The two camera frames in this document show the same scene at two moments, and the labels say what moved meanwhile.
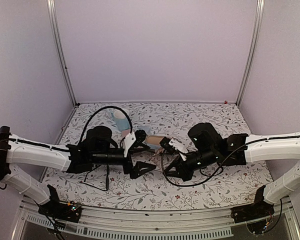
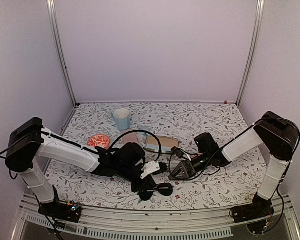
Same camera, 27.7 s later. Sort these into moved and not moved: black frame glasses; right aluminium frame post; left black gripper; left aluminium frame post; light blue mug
Moved: left black gripper; black frame glasses
Not moved: left aluminium frame post; right aluminium frame post; light blue mug
